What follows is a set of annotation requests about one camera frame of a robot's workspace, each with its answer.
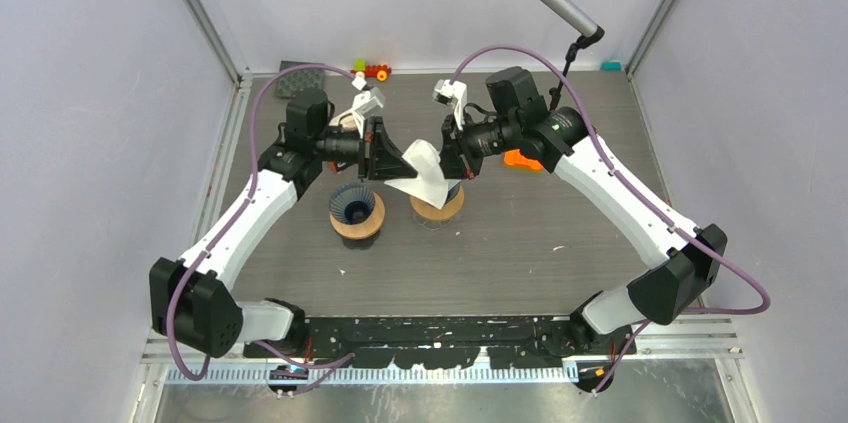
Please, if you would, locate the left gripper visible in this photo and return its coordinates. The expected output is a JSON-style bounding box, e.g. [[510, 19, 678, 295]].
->
[[314, 116, 418, 184]]

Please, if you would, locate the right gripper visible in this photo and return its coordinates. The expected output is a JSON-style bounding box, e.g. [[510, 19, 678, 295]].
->
[[428, 110, 518, 181]]

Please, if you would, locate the blue glass dripper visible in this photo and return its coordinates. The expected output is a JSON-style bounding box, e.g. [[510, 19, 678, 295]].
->
[[329, 182, 376, 225], [445, 183, 461, 203]]

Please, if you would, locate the wooden ring dripper stand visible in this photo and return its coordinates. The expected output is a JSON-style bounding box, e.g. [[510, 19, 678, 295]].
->
[[330, 193, 386, 241]]

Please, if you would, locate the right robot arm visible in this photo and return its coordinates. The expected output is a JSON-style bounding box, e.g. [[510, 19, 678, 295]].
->
[[434, 66, 727, 354]]

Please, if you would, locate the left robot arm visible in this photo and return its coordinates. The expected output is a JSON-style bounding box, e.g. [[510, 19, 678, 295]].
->
[[149, 86, 417, 358]]

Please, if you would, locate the clear glass dripper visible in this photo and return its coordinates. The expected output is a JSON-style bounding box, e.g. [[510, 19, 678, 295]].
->
[[415, 216, 453, 231]]

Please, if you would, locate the orange plastic holder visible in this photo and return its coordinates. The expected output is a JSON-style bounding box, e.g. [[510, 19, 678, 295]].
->
[[503, 149, 544, 172]]

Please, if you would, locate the red toy car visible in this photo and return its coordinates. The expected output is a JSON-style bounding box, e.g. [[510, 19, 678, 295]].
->
[[350, 59, 392, 82]]

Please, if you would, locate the grey building block baseplate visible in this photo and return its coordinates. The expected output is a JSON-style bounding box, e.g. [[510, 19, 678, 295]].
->
[[273, 68, 326, 99]]

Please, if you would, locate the teal small block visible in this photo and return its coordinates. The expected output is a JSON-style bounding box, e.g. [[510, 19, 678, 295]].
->
[[600, 61, 623, 72]]

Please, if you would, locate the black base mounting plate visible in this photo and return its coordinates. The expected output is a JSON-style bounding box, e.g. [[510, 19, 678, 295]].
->
[[244, 316, 632, 370]]

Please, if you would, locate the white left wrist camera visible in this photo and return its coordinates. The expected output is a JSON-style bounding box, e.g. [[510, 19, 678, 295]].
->
[[330, 72, 386, 137]]

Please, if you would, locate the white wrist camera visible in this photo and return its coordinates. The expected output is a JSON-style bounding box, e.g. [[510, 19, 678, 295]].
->
[[432, 79, 468, 132], [330, 72, 386, 137]]

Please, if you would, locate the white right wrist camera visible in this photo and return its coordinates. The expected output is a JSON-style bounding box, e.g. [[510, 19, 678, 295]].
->
[[432, 79, 468, 132]]

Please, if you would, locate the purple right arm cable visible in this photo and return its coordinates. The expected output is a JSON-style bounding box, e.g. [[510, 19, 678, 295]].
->
[[450, 44, 772, 396]]

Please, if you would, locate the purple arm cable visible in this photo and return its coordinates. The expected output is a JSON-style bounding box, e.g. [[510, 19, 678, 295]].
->
[[165, 63, 369, 396], [450, 44, 772, 396]]

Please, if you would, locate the aluminium frame rail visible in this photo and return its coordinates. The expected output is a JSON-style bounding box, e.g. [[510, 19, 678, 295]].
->
[[150, 0, 241, 87]]

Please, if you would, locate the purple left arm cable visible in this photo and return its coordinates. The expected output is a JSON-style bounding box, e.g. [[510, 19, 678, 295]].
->
[[165, 63, 369, 396]]

